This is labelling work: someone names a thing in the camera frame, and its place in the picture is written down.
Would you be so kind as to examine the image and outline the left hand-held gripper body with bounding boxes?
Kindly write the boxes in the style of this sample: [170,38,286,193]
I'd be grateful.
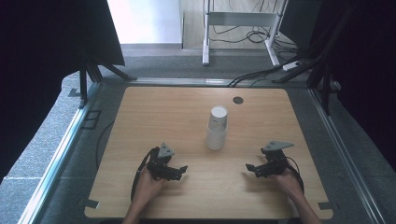
[146,142,176,181]

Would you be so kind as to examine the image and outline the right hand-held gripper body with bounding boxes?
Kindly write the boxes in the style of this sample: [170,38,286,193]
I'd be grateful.
[261,140,295,176]

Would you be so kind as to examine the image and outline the white paper cup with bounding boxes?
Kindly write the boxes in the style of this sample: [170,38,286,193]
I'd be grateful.
[208,105,229,134]
[205,124,228,151]

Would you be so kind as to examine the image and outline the person's right hand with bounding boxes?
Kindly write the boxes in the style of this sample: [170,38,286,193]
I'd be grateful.
[269,170,304,201]

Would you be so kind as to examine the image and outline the person's left hand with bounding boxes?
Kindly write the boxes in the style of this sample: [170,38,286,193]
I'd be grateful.
[135,169,166,203]

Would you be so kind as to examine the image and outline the black tape rectangle outline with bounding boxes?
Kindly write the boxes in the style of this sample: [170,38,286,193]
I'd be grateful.
[80,109,103,131]

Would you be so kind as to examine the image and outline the white power strip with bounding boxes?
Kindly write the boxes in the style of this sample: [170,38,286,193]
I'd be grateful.
[282,61,303,72]

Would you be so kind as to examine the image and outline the black tripod stand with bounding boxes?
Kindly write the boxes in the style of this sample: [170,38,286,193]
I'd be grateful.
[272,0,359,117]
[78,50,138,109]

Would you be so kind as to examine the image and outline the black curtain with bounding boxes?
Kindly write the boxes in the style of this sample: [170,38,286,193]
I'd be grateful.
[279,0,396,173]
[0,0,126,185]

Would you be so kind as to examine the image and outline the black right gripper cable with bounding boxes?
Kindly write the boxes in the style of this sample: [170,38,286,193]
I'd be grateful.
[285,156,305,194]

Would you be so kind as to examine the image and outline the thin black floor cable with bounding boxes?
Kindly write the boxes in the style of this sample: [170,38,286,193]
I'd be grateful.
[95,119,116,171]

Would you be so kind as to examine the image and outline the aluminium floor rail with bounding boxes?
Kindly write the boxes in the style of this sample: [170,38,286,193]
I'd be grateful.
[18,83,102,224]
[125,77,235,88]
[307,88,388,224]

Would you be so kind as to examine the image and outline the black cable bundle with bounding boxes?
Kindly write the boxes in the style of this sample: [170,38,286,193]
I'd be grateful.
[227,55,302,88]

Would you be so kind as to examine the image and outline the black coiled floor cables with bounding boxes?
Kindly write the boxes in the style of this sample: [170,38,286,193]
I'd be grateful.
[211,24,300,54]

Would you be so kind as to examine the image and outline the white metal desk frame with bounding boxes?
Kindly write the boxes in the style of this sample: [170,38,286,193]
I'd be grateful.
[202,0,290,67]

